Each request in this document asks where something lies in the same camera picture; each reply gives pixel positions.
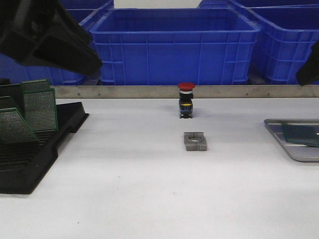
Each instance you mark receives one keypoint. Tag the silver metal tray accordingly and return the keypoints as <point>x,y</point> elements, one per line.
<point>297,152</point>

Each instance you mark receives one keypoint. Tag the blue crate rear right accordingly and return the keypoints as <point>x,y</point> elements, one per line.
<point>270,3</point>

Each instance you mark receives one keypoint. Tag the dark board in rack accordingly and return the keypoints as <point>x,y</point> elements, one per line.
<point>7,102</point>

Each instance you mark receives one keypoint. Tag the green circuit board in rack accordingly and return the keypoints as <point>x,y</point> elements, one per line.
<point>40,110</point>

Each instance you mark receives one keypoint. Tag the blue crate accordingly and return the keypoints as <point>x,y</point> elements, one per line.
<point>155,47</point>
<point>270,3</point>
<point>216,4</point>
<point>16,73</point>
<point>92,5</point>
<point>284,42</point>

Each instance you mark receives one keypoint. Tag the black slotted board rack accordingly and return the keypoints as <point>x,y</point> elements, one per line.
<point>23,165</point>

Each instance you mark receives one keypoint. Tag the blue crate rear centre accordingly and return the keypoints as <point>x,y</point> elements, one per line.
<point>216,4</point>

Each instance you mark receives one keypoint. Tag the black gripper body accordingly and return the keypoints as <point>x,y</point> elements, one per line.
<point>43,33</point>
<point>309,72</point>

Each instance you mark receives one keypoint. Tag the blue crate rear left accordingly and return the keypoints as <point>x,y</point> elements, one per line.
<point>92,5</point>

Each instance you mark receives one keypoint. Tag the rear green board in rack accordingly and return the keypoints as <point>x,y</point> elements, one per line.
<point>35,85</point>

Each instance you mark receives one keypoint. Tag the red emergency stop button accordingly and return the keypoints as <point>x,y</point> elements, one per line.
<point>185,99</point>

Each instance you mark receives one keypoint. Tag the grey metal pipe clamp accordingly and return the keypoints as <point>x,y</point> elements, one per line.
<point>194,141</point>

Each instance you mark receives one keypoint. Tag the green perforated circuit board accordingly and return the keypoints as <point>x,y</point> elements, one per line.
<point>301,134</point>

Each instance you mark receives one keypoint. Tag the blue crate far left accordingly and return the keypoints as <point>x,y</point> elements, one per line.
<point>16,73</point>

